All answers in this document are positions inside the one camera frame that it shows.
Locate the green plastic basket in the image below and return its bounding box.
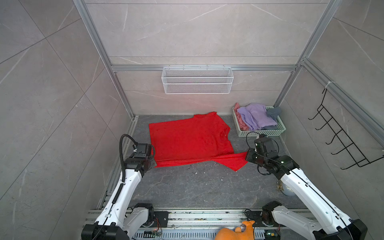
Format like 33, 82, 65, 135
232, 108, 286, 138

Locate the white round clock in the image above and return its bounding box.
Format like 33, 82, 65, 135
278, 181, 296, 197

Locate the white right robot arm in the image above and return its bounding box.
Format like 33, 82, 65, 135
246, 134, 368, 240

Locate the orange plush toy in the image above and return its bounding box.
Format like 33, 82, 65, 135
215, 221, 255, 240

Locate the grey t shirt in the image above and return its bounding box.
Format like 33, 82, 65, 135
267, 107, 282, 122

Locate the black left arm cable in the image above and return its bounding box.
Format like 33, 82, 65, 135
119, 134, 139, 183

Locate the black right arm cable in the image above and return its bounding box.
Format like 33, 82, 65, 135
245, 131, 355, 240

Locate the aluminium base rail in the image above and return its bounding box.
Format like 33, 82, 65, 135
79, 208, 334, 240

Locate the pink t shirt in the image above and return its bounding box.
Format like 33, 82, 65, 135
234, 103, 249, 131

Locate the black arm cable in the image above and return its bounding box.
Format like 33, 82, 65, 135
245, 131, 355, 240
119, 134, 139, 183

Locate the purple t shirt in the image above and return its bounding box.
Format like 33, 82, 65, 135
237, 103, 278, 131

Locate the red t shirt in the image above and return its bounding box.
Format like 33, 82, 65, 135
149, 112, 247, 172

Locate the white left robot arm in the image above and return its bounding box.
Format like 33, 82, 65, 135
81, 144, 156, 240

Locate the white wire mesh basket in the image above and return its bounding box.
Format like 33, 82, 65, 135
162, 67, 234, 95

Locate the black wall hook rack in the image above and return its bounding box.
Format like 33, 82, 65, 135
308, 89, 384, 171

